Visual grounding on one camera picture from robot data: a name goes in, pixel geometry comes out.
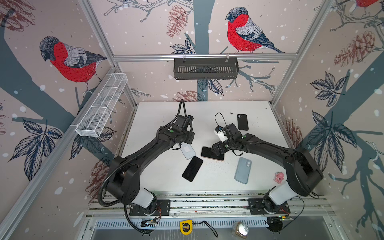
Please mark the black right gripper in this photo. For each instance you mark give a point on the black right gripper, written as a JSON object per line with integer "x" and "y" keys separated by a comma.
{"x": 216, "y": 149}

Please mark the pink phone case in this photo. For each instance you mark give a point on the pink phone case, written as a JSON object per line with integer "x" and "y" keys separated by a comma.
{"x": 211, "y": 153}

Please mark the light blue phone case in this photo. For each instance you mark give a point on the light blue phone case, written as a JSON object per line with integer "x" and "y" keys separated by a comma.
{"x": 243, "y": 170}

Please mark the black screen phone purple case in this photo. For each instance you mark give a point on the black screen phone purple case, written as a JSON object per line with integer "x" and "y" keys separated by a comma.
{"x": 192, "y": 169}

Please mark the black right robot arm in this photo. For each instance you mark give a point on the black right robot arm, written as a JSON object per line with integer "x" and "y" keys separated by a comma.
{"x": 302, "y": 172}

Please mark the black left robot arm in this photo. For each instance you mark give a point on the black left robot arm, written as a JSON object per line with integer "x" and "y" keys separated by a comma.
{"x": 122, "y": 183}

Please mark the pink small object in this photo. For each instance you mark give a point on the pink small object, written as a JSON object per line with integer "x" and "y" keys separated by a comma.
{"x": 279, "y": 177}

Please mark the yellow tape measure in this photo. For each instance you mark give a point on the yellow tape measure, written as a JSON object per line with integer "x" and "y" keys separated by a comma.
{"x": 186, "y": 227}

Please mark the white phone camera up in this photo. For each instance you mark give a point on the white phone camera up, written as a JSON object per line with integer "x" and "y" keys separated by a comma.
{"x": 188, "y": 151}

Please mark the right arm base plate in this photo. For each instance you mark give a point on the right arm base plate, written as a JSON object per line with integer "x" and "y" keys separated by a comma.
{"x": 261, "y": 206}

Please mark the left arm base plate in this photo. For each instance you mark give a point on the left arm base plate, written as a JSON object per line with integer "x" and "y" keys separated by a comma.
{"x": 160, "y": 208}

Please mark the black wire wall basket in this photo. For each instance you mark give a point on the black wire wall basket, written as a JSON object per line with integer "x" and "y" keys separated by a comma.
{"x": 206, "y": 68}

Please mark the horizontal aluminium rail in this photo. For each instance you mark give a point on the horizontal aluminium rail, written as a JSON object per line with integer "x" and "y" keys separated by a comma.
{"x": 242, "y": 57}

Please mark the white mesh wall shelf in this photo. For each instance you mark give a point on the white mesh wall shelf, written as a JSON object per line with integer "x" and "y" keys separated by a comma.
{"x": 98, "y": 114}

